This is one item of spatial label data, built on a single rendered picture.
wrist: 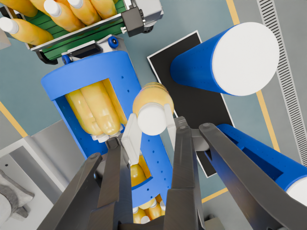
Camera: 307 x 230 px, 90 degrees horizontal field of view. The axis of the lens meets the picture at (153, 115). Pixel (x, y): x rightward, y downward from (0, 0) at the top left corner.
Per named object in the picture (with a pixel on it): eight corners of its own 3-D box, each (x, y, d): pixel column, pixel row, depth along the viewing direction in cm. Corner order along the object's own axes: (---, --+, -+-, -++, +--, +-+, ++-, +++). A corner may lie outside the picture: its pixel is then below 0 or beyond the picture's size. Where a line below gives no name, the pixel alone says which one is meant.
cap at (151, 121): (158, 98, 20) (158, 101, 19) (171, 122, 21) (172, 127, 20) (133, 112, 21) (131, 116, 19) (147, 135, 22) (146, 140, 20)
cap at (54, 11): (51, 18, 48) (48, 16, 46) (44, 4, 47) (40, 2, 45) (63, 13, 48) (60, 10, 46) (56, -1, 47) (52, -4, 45)
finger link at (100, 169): (126, 172, 13) (94, 180, 13) (133, 141, 18) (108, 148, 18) (120, 158, 13) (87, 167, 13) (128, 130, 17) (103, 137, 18)
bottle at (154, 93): (159, 76, 38) (163, 82, 20) (172, 101, 39) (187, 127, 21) (134, 90, 39) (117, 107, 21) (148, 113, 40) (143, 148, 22)
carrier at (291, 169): (230, 118, 163) (205, 130, 164) (326, 165, 79) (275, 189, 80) (238, 140, 170) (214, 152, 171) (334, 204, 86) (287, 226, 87)
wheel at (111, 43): (110, 49, 61) (113, 47, 60) (105, 37, 60) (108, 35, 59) (118, 48, 65) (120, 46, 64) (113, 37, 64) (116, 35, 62)
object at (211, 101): (202, 170, 194) (207, 178, 179) (145, 59, 155) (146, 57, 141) (239, 152, 192) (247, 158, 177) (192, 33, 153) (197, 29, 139)
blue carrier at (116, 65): (140, 229, 87) (146, 298, 59) (63, 81, 64) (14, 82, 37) (186, 208, 89) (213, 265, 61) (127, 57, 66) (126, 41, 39)
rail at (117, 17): (36, 51, 62) (31, 50, 59) (35, 49, 61) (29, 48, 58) (129, 15, 61) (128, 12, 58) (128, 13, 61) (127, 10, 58)
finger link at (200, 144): (179, 142, 12) (217, 133, 12) (172, 117, 17) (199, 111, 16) (183, 157, 13) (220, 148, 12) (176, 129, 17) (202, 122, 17)
